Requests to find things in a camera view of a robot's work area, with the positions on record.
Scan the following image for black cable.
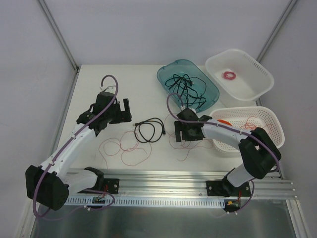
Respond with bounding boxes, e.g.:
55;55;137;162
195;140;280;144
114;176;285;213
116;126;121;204
132;118;166;144

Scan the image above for thin pink red wire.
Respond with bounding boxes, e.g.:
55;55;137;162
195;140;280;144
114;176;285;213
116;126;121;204
98;130;152;169

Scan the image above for thin orange wire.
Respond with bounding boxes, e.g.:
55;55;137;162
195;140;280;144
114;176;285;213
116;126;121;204
239;115;273;136

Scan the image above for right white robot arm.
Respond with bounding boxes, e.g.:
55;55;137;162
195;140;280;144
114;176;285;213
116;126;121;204
174;108;281;197

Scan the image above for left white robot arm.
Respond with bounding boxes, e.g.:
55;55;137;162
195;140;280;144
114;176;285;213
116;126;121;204
25;92;132;211

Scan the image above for teal transparent plastic tray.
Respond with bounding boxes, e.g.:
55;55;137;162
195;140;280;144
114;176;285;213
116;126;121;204
157;59;220;113

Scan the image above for white perforated plastic basket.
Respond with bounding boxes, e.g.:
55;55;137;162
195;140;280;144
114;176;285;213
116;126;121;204
210;106;285;148

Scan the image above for white solid plastic basket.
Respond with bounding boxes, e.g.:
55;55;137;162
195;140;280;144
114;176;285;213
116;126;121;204
205;49;274;107

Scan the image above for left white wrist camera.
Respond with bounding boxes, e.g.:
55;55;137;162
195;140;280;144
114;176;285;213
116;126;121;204
100;85;116;94

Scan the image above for black cables in tray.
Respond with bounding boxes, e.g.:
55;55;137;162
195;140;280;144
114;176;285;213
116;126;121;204
165;73;208;110

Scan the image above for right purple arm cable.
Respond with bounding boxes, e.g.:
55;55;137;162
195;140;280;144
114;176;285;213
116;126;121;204
166;93;282;216

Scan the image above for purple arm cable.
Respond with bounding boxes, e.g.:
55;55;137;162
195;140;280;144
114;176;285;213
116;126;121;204
166;93;282;216
32;75;119;221

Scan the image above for aluminium mounting rail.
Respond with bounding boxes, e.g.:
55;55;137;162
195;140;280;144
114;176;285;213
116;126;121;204
31;168;298;200

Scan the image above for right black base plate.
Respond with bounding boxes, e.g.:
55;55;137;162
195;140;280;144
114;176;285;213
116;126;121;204
206;180;251;197

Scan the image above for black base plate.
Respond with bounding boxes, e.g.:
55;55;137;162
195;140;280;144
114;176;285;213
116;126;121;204
206;180;251;197
92;178;120;194

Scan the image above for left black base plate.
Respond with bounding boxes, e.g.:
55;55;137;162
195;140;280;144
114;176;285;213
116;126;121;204
92;178;120;194

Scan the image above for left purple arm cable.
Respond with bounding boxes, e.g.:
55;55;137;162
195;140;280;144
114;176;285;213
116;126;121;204
32;75;119;221

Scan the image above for white slotted cable duct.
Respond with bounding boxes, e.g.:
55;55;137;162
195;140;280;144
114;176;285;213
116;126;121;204
65;195;225;209

